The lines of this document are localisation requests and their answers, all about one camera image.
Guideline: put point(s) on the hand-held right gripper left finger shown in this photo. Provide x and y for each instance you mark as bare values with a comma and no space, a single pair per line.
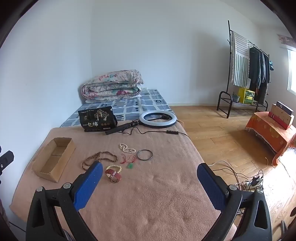
89,185

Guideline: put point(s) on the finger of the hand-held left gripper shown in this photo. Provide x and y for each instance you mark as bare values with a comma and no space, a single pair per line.
7,157

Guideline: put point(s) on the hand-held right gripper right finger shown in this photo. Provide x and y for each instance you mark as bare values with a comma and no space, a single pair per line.
211,187

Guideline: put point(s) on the white power strip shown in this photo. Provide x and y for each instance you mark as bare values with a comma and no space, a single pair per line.
251,184

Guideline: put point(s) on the black bangle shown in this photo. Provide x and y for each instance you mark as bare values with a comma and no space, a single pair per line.
137,155

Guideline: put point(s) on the black folded tripod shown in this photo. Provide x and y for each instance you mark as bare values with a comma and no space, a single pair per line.
120,128

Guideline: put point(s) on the black snack bag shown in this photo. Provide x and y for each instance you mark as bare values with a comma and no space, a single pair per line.
97,120

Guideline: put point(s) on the orange cloth covered table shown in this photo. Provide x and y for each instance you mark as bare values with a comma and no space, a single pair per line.
270,132

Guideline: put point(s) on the red flat box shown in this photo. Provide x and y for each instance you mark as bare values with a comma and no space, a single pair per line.
278,121

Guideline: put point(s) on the black metal clothes rack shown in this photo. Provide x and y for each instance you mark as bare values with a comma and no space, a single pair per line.
226,92

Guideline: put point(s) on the yellow crate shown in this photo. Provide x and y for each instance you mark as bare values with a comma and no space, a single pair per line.
246,96

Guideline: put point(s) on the folded floral quilt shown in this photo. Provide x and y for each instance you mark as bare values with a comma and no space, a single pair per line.
111,85

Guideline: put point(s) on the blue checked bedsheet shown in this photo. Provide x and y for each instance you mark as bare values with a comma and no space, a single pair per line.
148,102

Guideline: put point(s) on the dark narrow box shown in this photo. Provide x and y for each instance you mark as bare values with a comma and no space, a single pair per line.
284,107

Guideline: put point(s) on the hanging dark clothes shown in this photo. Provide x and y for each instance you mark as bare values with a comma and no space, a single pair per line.
257,69

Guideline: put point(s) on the striped towel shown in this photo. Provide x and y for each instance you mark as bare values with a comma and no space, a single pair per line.
240,60

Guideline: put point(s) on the window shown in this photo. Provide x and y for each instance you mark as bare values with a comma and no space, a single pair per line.
291,71

